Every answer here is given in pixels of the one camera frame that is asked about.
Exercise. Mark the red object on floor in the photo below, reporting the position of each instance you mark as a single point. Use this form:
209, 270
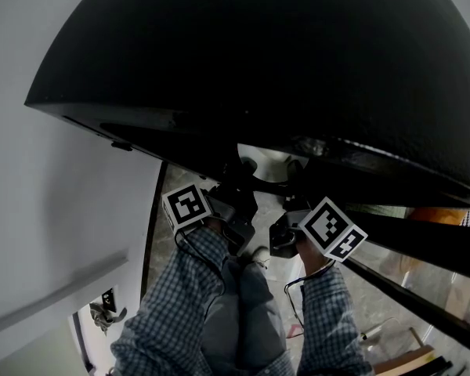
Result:
295, 330

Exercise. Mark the black lock plate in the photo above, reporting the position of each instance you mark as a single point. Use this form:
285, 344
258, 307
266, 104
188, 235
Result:
109, 299

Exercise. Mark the person's grey trouser legs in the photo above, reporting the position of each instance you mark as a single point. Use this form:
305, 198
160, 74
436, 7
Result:
246, 312

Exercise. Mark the orange object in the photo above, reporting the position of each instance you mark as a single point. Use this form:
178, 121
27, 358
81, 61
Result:
436, 214

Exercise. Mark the black framed glass table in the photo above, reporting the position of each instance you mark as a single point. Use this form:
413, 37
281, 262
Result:
415, 245

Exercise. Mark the black fridge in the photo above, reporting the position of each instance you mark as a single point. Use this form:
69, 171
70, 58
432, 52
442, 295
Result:
258, 53

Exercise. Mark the wooden chair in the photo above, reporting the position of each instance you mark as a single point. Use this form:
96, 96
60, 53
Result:
407, 355

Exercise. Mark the green cloth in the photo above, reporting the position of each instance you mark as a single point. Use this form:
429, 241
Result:
376, 210

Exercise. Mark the person's shoe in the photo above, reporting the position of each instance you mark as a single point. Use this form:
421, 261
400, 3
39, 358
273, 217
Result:
260, 255

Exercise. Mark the person's right forearm checked sleeve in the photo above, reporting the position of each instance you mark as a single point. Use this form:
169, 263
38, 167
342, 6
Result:
329, 319

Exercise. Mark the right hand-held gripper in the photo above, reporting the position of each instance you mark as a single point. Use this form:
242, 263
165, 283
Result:
329, 225

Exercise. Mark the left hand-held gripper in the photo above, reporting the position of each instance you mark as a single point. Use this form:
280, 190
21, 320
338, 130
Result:
188, 207

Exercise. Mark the person's left forearm checked sleeve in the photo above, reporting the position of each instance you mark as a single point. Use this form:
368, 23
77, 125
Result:
176, 296

